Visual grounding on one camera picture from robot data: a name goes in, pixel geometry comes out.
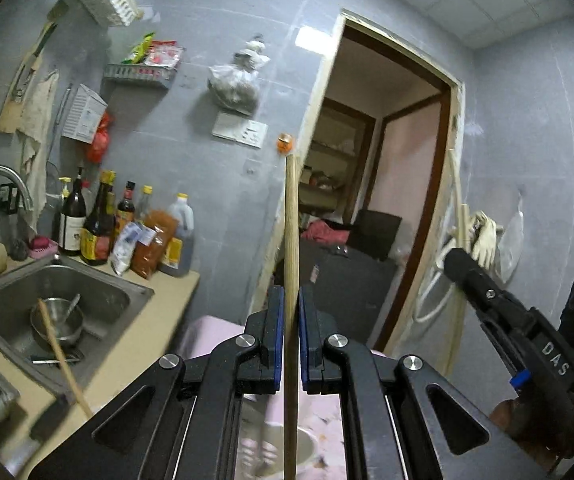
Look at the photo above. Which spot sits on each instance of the steel sink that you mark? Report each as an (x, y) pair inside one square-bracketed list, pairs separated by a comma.
[(112, 295)]

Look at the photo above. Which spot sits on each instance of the wooden door frame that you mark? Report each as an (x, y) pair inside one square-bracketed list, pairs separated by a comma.
[(319, 110)]

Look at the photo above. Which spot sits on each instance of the beige hanging towel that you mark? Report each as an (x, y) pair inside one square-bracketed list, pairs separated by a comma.
[(37, 125)]

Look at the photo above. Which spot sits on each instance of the wooden shelf unit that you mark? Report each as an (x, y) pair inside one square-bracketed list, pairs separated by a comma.
[(367, 160)]

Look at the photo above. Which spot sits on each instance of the dark bottle white label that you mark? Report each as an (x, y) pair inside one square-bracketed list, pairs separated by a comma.
[(73, 225)]

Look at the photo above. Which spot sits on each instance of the pink scouring pad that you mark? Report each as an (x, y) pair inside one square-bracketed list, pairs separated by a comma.
[(42, 246)]

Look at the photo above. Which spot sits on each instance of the white box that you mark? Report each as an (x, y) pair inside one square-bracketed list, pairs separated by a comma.
[(84, 112)]

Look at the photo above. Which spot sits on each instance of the red plastic bag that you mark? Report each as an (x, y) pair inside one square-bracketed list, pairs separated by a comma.
[(101, 140)]

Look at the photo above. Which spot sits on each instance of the yellow green snack packet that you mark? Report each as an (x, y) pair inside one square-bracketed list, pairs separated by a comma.
[(139, 49)]

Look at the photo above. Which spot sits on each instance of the dark bottle red label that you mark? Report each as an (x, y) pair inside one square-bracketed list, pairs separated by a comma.
[(126, 210)]

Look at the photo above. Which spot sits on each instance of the orange spice packet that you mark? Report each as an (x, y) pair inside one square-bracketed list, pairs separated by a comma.
[(154, 245)]

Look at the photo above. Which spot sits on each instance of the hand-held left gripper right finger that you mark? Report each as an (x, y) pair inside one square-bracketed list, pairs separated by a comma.
[(304, 335)]

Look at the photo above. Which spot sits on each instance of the white wall socket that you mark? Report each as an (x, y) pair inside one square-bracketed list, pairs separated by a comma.
[(239, 130)]

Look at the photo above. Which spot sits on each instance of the person's right hand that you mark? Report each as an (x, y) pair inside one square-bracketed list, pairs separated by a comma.
[(509, 417)]

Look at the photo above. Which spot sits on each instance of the red cloth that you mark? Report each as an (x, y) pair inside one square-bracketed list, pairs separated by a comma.
[(324, 232)]

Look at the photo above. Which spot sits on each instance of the grey wall rack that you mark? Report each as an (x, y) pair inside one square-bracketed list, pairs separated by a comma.
[(139, 74)]

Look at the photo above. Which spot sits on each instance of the orange wall hook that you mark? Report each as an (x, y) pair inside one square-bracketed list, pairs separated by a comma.
[(284, 142)]

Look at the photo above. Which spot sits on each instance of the pink floral tablecloth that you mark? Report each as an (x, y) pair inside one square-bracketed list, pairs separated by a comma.
[(207, 332)]

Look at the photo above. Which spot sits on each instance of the slim dark bottle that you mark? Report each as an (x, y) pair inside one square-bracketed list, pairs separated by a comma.
[(112, 195)]

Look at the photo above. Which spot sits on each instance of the large oil jug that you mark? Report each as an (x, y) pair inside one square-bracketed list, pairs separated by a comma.
[(179, 240)]

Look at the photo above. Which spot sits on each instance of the steel bowl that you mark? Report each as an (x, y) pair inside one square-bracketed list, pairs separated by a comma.
[(49, 332)]

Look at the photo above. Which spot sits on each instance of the steel spoon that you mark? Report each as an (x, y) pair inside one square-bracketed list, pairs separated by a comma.
[(71, 307)]

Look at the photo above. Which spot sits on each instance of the clear bottle yellow cap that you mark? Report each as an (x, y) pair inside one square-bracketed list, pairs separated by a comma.
[(145, 205)]

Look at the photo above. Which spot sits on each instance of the red snack packet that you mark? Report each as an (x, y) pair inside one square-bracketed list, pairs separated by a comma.
[(164, 54)]

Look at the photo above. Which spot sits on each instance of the cream rubber glove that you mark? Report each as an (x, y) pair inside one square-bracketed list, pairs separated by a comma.
[(487, 240)]

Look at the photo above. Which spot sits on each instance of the wooden cutting board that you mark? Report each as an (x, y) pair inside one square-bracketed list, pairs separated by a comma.
[(14, 105)]

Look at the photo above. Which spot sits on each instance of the grey cabinet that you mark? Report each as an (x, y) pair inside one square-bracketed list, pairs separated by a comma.
[(347, 290)]

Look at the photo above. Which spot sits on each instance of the wooden chopstick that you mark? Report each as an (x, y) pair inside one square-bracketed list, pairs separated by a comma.
[(64, 355), (292, 235), (465, 225)]

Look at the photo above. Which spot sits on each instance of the white utensil holder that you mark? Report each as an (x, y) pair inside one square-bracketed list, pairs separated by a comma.
[(307, 445)]

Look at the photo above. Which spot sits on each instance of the beige kitchen counter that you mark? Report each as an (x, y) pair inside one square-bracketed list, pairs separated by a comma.
[(142, 340)]

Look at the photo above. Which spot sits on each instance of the black wall outlet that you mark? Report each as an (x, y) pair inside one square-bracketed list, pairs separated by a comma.
[(9, 197)]

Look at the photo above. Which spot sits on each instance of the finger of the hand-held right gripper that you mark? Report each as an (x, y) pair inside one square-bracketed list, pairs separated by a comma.
[(472, 272), (499, 340)]

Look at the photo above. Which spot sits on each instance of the white blue packet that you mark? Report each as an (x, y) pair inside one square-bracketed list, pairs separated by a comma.
[(127, 250)]

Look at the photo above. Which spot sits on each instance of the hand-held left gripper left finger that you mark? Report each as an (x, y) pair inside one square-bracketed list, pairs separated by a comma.
[(279, 335)]

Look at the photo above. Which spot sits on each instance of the clear hanging plastic bag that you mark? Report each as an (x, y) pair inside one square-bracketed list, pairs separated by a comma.
[(234, 85)]

